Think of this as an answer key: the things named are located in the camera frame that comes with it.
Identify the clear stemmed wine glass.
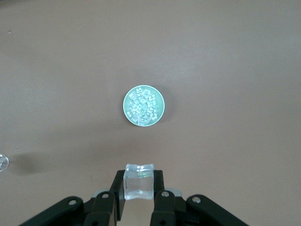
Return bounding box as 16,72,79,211
0,153,9,172

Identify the pale green round bowl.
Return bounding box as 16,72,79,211
122,84,165,127

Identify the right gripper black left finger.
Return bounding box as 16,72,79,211
20,169,125,226

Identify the heap of clear ice cubes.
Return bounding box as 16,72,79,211
127,87,159,125

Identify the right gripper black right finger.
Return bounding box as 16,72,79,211
150,169,249,226

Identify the large clear ice cube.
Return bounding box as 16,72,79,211
123,163,155,201

